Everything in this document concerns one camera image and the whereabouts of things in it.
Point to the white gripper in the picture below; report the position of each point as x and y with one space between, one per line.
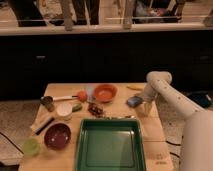
148 94

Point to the blue sponge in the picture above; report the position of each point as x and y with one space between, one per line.
134 101

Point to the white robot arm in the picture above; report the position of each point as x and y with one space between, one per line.
197 143

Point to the green rectangular tray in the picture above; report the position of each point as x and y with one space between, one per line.
110 145

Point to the yellow banana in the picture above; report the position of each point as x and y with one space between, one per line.
135 87

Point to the metal spoon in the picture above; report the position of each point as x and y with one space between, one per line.
124 117

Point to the orange bowl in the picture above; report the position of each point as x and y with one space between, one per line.
104 92

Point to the brown grape cluster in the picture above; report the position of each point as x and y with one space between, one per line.
96 110

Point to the orange ball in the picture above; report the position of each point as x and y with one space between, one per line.
82 96

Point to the green lime piece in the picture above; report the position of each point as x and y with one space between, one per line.
76 107

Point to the maroon bowl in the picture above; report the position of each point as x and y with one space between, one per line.
57 136

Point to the wooden table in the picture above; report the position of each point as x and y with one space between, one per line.
157 155

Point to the green plastic cup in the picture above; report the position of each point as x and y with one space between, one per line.
31 147

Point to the white handled spatula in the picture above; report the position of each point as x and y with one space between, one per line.
64 98

